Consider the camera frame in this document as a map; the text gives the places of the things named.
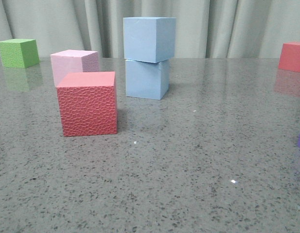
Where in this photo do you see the light blue foam cube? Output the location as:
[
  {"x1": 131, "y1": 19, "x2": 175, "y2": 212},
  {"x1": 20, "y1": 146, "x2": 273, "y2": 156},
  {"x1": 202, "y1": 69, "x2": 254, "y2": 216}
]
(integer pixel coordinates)
[{"x1": 125, "y1": 60, "x2": 170, "y2": 100}]

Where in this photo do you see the red textured foam cube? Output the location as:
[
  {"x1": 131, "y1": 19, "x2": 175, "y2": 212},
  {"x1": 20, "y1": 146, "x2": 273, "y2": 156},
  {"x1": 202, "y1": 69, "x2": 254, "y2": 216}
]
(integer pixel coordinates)
[{"x1": 56, "y1": 71, "x2": 117, "y2": 136}]

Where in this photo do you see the pink foam cube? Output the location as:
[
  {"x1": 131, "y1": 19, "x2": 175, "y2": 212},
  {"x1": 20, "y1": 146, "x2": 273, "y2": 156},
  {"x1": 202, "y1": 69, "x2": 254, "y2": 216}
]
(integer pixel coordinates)
[{"x1": 50, "y1": 50, "x2": 99, "y2": 86}]

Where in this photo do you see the grey curtain backdrop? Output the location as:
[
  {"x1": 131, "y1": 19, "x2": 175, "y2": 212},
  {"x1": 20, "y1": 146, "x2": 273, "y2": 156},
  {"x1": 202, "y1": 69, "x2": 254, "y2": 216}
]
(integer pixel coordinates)
[{"x1": 0, "y1": 0, "x2": 300, "y2": 58}]

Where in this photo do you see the green foam cube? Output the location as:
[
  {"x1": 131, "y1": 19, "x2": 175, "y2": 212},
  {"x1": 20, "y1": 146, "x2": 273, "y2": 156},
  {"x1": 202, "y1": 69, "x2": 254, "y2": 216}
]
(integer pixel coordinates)
[{"x1": 0, "y1": 39, "x2": 40, "y2": 68}]

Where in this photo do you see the red foam cube right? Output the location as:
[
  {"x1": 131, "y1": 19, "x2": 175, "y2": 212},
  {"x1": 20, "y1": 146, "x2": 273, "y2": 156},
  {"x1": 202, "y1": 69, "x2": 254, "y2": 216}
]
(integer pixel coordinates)
[{"x1": 278, "y1": 42, "x2": 300, "y2": 72}]

